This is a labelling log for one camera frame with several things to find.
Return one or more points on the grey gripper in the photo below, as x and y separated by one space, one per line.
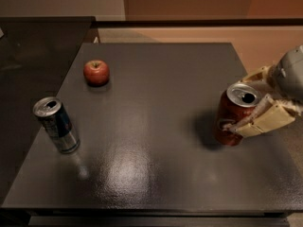
290 74

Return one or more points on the red apple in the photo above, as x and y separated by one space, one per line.
96 72

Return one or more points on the dark side counter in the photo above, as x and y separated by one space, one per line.
35 56

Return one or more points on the blue silver energy drink can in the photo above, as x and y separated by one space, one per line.
56 122

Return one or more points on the red coke can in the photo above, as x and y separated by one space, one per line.
237 102

